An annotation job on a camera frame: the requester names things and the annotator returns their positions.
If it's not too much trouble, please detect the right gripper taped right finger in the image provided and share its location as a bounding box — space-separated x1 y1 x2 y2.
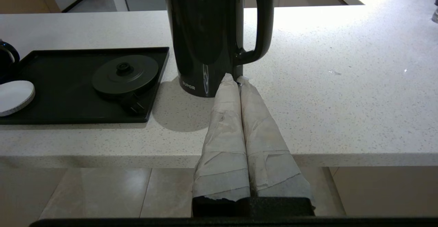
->
237 76 316 217

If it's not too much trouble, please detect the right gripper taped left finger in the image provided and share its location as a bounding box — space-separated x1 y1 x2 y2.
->
192 73 252 217

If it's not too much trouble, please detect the black electric kettle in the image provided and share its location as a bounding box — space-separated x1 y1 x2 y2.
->
163 0 274 98

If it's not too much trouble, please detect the black cup white inside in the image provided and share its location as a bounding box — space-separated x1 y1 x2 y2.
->
0 40 21 84

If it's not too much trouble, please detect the black power plug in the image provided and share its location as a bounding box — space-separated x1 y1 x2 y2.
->
120 92 147 115

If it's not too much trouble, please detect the black round kettle base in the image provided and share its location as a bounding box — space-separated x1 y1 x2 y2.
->
92 55 159 99

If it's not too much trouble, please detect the black rectangular tray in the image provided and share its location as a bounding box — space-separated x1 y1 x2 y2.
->
0 47 170 125

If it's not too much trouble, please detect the white round saucer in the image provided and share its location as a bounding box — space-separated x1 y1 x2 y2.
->
0 80 36 117

